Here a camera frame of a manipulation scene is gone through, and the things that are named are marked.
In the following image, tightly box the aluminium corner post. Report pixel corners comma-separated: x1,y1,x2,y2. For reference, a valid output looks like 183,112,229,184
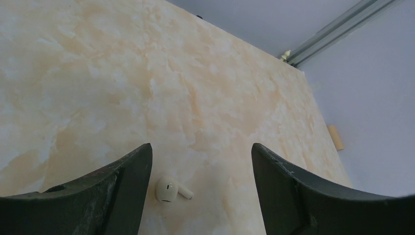
284,0,401,68

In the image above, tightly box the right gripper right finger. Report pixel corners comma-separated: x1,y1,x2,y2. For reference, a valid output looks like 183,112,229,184
251,143,415,235

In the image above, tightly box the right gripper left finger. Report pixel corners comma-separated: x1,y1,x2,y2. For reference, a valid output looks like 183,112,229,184
0,143,153,235

